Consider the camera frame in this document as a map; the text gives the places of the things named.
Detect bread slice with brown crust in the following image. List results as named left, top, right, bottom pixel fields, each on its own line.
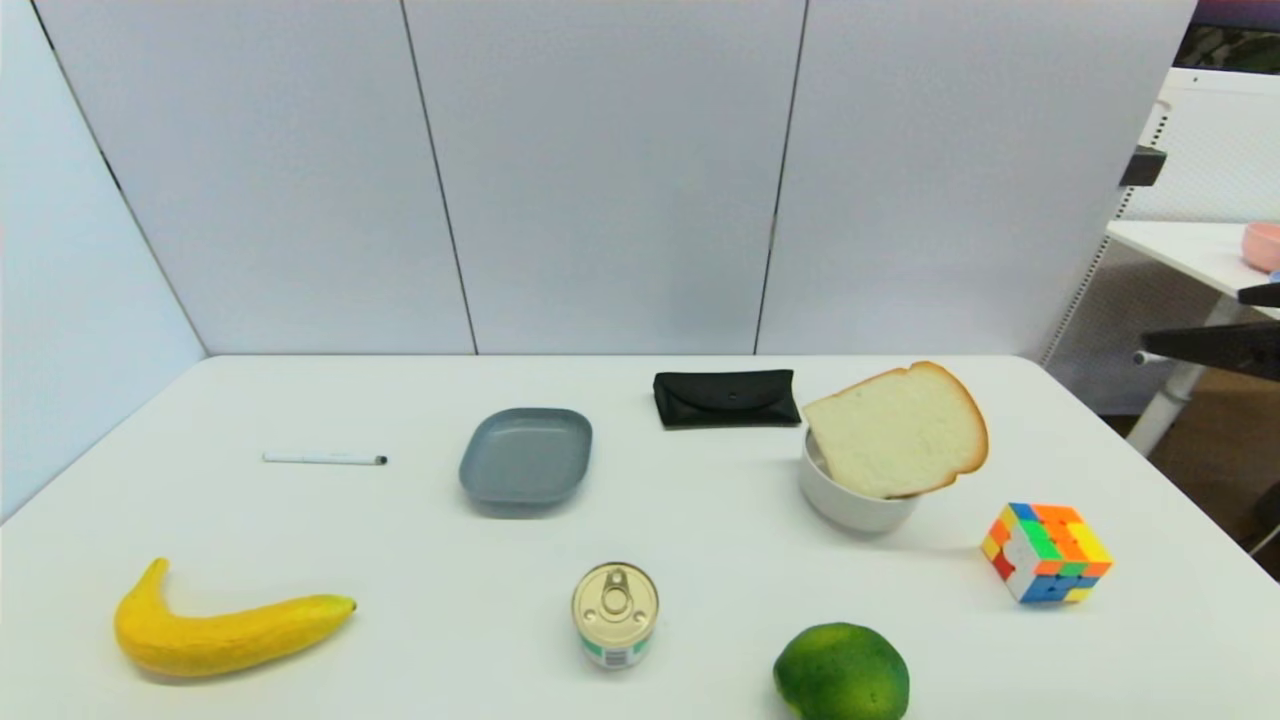
left=802, top=361, right=991, bottom=500

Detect beige round bowl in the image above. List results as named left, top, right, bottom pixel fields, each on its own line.
left=798, top=430, right=921, bottom=534

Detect pink bowl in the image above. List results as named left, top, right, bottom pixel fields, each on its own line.
left=1243, top=222, right=1280, bottom=274

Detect black glasses pouch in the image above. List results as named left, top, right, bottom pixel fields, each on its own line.
left=653, top=370, right=802, bottom=431

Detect grey rounded square plate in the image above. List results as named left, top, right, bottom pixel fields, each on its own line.
left=459, top=407, right=593, bottom=506

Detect tin can with pull tab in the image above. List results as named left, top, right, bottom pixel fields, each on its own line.
left=572, top=561, right=660, bottom=670

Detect white pen with black cap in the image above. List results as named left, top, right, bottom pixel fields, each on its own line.
left=262, top=452, right=388, bottom=467

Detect green lime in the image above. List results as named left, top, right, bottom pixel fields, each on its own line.
left=772, top=622, right=911, bottom=720

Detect colourful puzzle cube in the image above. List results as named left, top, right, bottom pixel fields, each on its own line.
left=980, top=502, right=1114, bottom=605

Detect yellow banana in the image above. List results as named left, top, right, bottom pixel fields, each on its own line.
left=113, top=557, right=357, bottom=678

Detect black clamp on panel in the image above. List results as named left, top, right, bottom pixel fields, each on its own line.
left=1120, top=147, right=1168, bottom=189

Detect white side table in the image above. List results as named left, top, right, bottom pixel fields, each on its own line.
left=1106, top=220, right=1280, bottom=459

